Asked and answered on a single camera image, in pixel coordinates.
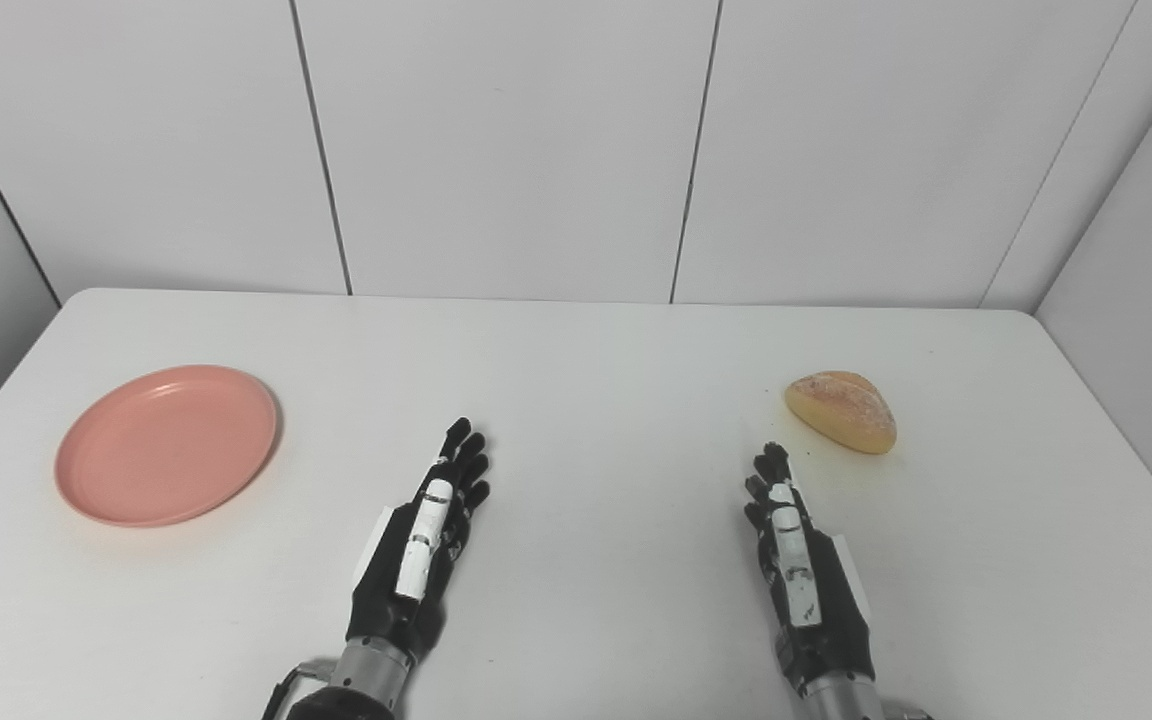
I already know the golden bread roll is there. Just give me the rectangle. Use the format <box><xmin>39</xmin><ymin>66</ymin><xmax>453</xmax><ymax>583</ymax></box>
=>
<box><xmin>785</xmin><ymin>370</ymin><xmax>898</xmax><ymax>456</ymax></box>

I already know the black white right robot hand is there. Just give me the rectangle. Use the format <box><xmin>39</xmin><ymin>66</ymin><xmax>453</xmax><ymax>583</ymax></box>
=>
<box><xmin>742</xmin><ymin>441</ymin><xmax>878</xmax><ymax>698</ymax></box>

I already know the pink round plate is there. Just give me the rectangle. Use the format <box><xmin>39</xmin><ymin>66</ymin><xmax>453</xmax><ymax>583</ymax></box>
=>
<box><xmin>54</xmin><ymin>364</ymin><xmax>280</xmax><ymax>528</ymax></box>

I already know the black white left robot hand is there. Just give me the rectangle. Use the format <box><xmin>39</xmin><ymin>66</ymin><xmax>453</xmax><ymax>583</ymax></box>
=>
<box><xmin>345</xmin><ymin>417</ymin><xmax>493</xmax><ymax>661</ymax></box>

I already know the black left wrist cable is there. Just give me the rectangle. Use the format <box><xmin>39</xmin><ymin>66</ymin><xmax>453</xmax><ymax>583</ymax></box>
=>
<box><xmin>261</xmin><ymin>658</ymin><xmax>335</xmax><ymax>720</ymax></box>

